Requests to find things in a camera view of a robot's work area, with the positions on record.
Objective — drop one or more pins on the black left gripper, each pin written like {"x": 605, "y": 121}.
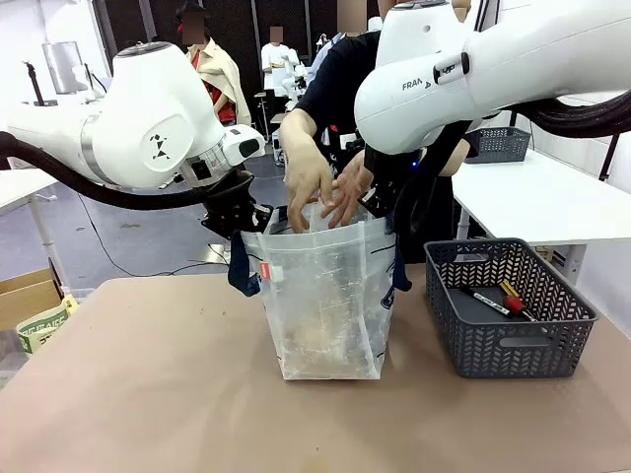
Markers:
{"x": 229, "y": 212}

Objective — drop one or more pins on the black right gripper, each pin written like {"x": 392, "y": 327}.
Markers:
{"x": 382, "y": 170}

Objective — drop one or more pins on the grey plastic basket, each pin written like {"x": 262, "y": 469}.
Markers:
{"x": 498, "y": 145}
{"x": 512, "y": 340}

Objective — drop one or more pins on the person's right forearm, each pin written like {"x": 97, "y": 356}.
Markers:
{"x": 298, "y": 138}

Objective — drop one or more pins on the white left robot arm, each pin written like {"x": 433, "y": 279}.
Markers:
{"x": 148, "y": 133}

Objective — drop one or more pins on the person's left forearm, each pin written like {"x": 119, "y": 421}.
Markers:
{"x": 454, "y": 157}

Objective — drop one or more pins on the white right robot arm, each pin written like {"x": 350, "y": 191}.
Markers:
{"x": 493, "y": 64}

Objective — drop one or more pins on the green white paper bag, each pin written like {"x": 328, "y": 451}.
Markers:
{"x": 44, "y": 327}

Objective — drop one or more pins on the person's left hand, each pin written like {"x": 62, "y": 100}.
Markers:
{"x": 347, "y": 194}

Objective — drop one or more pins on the person's right hand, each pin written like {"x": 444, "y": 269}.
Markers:
{"x": 305, "y": 184}

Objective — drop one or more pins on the person in black shirt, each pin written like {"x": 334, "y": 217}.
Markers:
{"x": 340, "y": 79}

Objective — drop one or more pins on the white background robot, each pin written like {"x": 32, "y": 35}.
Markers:
{"x": 293, "y": 76}

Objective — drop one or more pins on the person in beige jacket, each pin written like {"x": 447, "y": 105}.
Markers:
{"x": 217, "y": 79}

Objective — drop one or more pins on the black white marker pen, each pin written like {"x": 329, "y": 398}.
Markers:
{"x": 485, "y": 299}

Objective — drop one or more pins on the yellow black striped tool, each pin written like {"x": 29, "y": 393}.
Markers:
{"x": 509, "y": 288}

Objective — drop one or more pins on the background person white top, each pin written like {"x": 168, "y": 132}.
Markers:
{"x": 273, "y": 56}

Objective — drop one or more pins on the white table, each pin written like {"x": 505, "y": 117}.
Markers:
{"x": 20, "y": 187}
{"x": 542, "y": 197}

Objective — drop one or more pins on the grey standing panel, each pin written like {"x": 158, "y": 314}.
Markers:
{"x": 61, "y": 66}

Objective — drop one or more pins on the brown cardboard box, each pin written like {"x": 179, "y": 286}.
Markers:
{"x": 24, "y": 295}

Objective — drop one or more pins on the black camera tripod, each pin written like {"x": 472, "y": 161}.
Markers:
{"x": 34, "y": 84}
{"x": 611, "y": 153}

